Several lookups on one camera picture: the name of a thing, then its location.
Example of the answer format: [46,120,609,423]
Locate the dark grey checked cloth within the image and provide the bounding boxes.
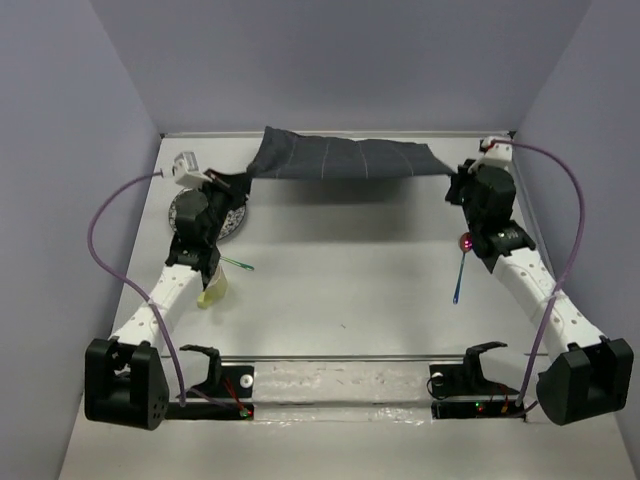
[247,126,453,180]

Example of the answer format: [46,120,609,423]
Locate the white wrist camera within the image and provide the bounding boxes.
[160,151,212,189]
[469,136,513,171]

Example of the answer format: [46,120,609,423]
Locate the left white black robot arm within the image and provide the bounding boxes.
[84,169,252,431]

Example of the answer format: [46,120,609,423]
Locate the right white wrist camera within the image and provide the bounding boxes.
[469,136,513,171]

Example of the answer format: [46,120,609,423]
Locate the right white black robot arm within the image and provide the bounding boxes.
[445,159,634,425]

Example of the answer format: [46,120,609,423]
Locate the iridescent green fork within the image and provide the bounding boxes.
[220,256,255,271]

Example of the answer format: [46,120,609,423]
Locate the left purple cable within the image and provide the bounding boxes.
[87,169,189,407]

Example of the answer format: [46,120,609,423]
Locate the white foam strip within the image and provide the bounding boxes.
[252,361,431,406]

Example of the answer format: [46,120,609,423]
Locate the blue white patterned plate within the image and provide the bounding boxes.
[168,189,247,240]

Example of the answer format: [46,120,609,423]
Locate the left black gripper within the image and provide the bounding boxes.
[191,168,251,245]

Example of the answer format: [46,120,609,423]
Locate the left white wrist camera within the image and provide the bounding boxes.
[160,151,212,189]

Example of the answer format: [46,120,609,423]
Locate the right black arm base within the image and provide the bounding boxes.
[426,341,533,421]

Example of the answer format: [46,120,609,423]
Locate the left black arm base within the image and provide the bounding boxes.
[165,344,255,421]

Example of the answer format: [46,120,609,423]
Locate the pale yellow cup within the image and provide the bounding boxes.
[196,265,228,310]

